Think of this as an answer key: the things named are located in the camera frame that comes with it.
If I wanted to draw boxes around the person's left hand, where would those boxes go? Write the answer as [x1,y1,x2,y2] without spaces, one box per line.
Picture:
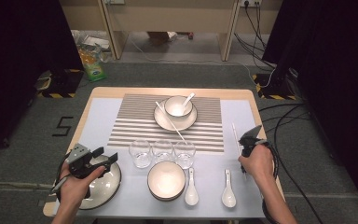
[59,162,106,206]

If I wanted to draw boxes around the black curtain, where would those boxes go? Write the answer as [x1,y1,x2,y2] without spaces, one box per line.
[0,0,85,160]
[262,0,358,216]

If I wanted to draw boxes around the black yellow striped stand base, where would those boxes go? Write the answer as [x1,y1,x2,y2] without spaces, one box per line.
[251,73,299,101]
[35,68,85,99]

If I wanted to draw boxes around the clear plastic bags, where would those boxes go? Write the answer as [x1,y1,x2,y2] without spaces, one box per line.
[70,29,111,52]

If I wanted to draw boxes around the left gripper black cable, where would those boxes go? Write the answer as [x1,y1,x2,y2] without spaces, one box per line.
[48,152,74,200]

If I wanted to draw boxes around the beige wooden desk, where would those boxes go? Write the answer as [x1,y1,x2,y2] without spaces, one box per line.
[59,0,283,63]

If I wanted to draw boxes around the pale blue table mat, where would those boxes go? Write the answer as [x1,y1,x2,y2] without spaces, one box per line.
[53,97,267,220]

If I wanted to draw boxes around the brown cardboard box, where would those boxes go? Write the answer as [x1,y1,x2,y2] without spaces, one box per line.
[146,31,179,47]

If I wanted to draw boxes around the black power cable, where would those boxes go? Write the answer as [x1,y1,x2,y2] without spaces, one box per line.
[243,0,269,50]
[253,0,267,50]

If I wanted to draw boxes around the striped grey placemat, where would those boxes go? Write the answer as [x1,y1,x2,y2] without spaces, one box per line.
[106,93,226,153]

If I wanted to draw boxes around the green snack bag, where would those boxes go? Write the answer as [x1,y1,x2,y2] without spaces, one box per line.
[78,43,107,82]

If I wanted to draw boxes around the clear drinking glass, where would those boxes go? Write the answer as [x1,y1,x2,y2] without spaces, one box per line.
[173,140,197,170]
[129,139,152,169]
[152,139,174,163]

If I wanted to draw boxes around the person's right hand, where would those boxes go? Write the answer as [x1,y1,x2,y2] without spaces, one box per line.
[238,144,274,185]

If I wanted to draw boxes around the white wall socket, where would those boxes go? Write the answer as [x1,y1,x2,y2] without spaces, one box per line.
[239,0,263,7]

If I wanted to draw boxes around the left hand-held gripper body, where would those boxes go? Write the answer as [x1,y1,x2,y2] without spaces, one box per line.
[65,143,111,180]

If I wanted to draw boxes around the single white chopstick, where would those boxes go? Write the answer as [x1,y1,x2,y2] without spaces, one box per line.
[155,101,188,145]
[231,122,248,181]

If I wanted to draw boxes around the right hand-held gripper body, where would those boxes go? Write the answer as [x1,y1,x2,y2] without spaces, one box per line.
[238,124,267,157]

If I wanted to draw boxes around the white plate with dark rim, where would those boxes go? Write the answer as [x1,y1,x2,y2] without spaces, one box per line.
[74,155,122,210]
[153,98,199,133]

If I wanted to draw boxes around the white ceramic soup spoon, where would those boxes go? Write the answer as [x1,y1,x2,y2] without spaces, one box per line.
[180,92,196,110]
[222,169,237,208]
[185,167,200,206]

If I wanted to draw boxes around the long black floor cable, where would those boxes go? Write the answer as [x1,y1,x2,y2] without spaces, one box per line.
[272,103,324,224]

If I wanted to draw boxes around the white bowl with dark rim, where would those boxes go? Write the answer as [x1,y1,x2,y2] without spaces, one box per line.
[163,95,194,119]
[149,188,186,203]
[147,161,186,200]

